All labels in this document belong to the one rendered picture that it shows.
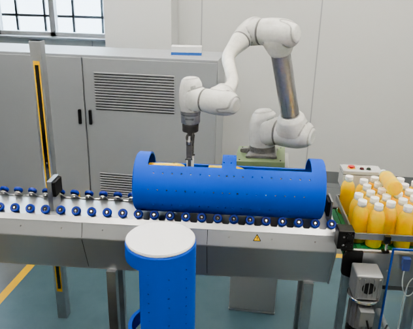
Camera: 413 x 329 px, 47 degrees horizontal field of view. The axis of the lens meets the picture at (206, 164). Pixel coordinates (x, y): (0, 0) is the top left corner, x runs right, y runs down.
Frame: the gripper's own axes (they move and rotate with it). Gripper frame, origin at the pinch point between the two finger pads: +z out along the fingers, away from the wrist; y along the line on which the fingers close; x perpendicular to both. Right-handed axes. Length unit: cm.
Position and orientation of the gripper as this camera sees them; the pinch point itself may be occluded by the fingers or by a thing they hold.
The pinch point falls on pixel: (189, 164)
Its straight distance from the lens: 226.5
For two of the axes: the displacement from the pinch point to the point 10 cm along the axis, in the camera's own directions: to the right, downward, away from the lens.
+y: -0.7, 3.5, -9.3
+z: -0.2, 9.3, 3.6
